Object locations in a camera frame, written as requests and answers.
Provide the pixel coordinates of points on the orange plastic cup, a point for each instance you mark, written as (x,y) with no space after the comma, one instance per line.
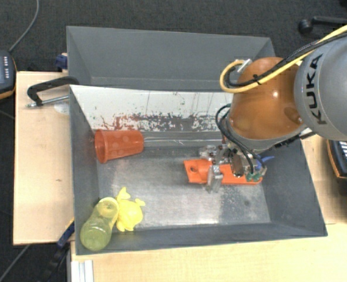
(119,144)

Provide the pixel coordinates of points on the orange flat block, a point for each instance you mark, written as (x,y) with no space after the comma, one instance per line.
(196,172)

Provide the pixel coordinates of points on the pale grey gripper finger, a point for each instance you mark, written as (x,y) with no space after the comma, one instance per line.
(210,181)
(217,179)

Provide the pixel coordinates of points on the yellow toy animal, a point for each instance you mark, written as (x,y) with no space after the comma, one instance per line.
(130,211)

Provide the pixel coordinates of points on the pale wood flat board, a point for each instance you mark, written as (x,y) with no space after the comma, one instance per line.
(42,163)

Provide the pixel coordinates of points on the grey metal bin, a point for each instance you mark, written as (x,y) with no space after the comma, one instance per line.
(173,204)

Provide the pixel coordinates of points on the yellow-green plastic bottle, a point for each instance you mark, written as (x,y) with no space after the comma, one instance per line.
(98,228)

